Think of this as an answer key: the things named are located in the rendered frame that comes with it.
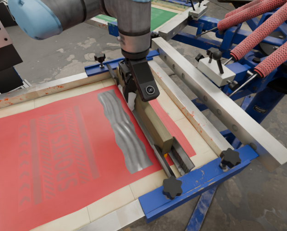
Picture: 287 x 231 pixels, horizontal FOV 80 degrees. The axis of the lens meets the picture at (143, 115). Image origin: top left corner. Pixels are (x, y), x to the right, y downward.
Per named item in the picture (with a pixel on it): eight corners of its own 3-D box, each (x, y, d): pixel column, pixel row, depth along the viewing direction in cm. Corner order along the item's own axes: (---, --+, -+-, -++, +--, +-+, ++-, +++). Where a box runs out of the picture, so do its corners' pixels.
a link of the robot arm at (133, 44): (156, 32, 38) (122, 40, 36) (155, 51, 42) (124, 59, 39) (142, 19, 43) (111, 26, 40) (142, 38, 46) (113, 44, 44)
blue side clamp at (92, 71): (90, 86, 73) (86, 73, 68) (88, 79, 76) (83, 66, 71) (152, 68, 82) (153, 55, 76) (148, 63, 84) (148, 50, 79)
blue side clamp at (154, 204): (146, 224, 41) (147, 219, 36) (138, 203, 44) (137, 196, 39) (240, 172, 49) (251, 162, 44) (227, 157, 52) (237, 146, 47)
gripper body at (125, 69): (141, 72, 56) (140, 35, 47) (153, 87, 51) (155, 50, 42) (119, 78, 54) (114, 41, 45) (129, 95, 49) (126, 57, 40)
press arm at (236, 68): (208, 92, 64) (212, 81, 60) (198, 83, 67) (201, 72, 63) (242, 79, 68) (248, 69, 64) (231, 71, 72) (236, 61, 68)
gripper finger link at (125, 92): (134, 98, 55) (138, 74, 48) (136, 101, 54) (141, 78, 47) (120, 100, 53) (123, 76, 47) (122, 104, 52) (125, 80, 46)
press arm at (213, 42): (107, 20, 134) (106, 12, 130) (112, 18, 137) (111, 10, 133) (284, 77, 89) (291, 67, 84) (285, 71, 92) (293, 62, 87)
